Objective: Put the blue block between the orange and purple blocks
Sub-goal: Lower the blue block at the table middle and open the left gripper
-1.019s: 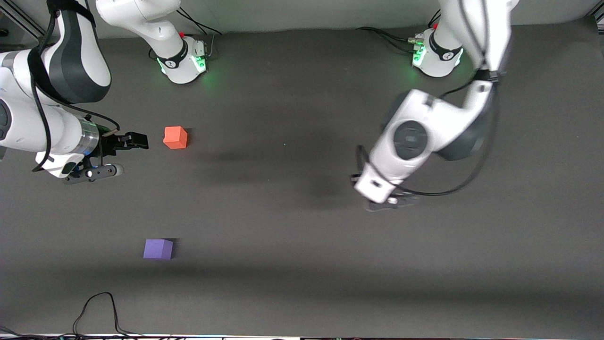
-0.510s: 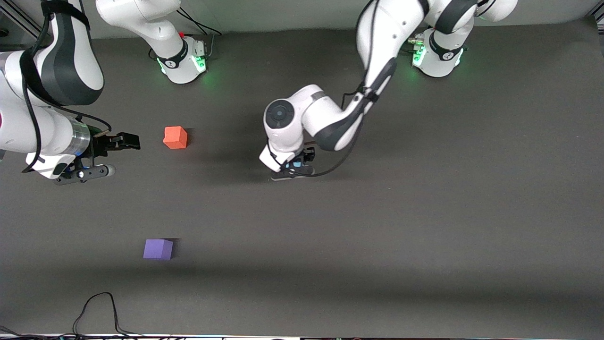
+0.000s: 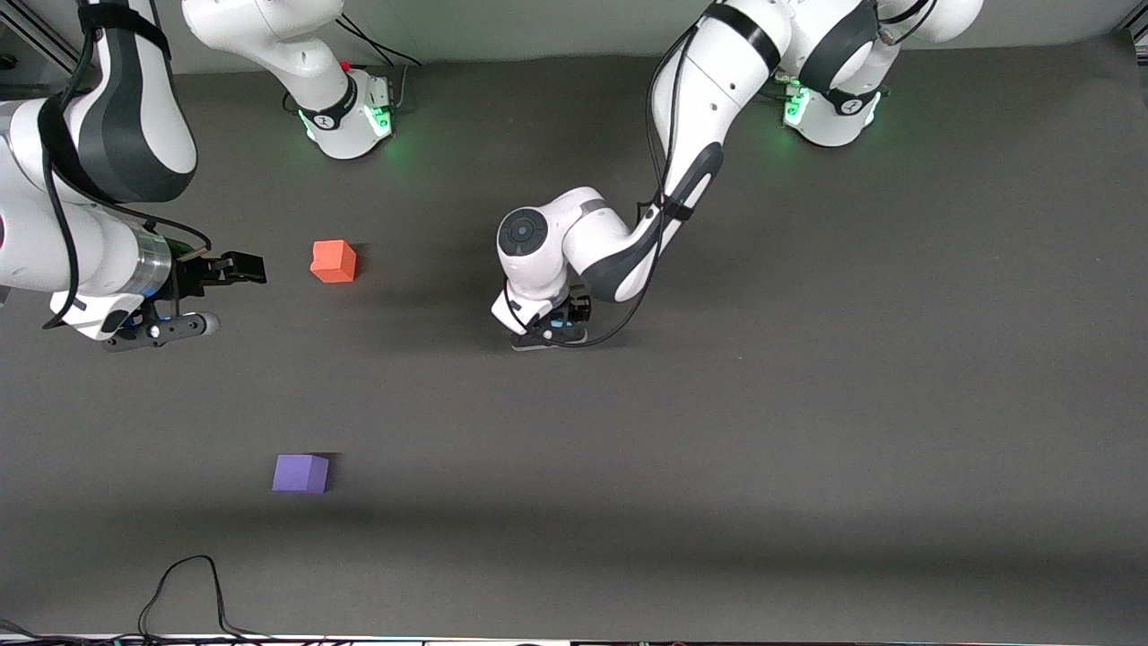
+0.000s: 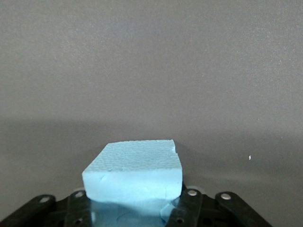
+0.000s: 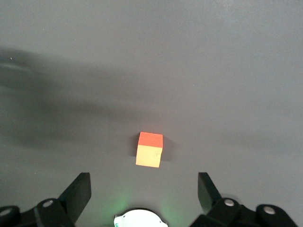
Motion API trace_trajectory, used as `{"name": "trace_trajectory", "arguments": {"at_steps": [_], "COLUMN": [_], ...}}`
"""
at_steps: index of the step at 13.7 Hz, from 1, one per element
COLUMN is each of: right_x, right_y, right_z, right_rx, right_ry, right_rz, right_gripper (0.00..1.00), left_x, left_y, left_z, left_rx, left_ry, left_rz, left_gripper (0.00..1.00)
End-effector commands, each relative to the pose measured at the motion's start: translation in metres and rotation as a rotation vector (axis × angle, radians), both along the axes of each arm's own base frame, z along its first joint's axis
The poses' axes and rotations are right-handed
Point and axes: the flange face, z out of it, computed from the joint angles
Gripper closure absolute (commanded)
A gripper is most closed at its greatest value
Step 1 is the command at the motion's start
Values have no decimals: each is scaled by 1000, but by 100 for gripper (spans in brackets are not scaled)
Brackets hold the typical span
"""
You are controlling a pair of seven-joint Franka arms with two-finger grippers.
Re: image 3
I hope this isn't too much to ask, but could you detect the purple foam block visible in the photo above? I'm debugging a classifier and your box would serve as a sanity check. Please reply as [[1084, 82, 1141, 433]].
[[272, 454, 330, 494]]

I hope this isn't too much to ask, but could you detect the black right arm base cable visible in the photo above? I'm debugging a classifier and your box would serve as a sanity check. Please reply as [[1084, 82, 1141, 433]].
[[283, 18, 422, 116]]

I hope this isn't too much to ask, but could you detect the orange foam block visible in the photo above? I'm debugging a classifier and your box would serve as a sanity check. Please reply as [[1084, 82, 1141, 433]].
[[310, 240, 358, 284]]

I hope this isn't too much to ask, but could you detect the thin black looped cable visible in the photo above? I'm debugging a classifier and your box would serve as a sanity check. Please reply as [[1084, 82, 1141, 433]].
[[0, 554, 270, 646]]

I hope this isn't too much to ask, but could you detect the aluminium frame rail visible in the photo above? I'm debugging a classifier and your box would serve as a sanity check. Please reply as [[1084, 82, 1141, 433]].
[[0, 0, 80, 74]]

